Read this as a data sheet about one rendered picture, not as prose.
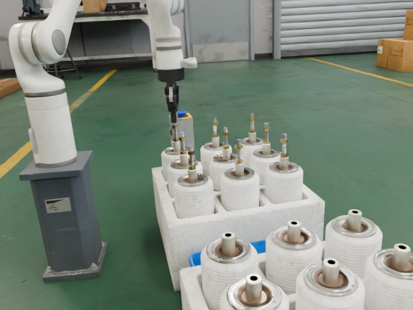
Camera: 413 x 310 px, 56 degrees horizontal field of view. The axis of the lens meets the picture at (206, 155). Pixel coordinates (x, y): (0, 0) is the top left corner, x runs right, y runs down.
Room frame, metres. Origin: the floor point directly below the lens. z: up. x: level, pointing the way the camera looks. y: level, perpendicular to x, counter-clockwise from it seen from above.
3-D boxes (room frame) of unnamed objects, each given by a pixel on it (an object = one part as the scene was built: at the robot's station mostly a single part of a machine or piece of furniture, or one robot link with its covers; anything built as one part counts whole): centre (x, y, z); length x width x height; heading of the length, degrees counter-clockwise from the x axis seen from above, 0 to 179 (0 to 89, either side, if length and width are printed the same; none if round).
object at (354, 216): (0.61, -0.26, 0.26); 0.02 x 0.02 x 0.03
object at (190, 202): (0.86, 0.04, 0.16); 0.10 x 0.10 x 0.18
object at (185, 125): (1.27, 0.08, 0.16); 0.07 x 0.07 x 0.31; 12
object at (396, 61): (4.13, -2.15, 0.15); 0.30 x 0.24 x 0.30; 3
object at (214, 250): (0.56, -0.03, 0.25); 0.08 x 0.08 x 0.01
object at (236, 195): (0.89, -0.08, 0.16); 0.10 x 0.10 x 0.18
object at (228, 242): (0.56, -0.03, 0.26); 0.02 x 0.02 x 0.03
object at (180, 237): (1.00, -0.05, 0.09); 0.39 x 0.39 x 0.18; 12
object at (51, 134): (0.91, 0.37, 0.39); 0.09 x 0.09 x 0.17; 4
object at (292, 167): (0.91, -0.19, 0.25); 0.08 x 0.08 x 0.01
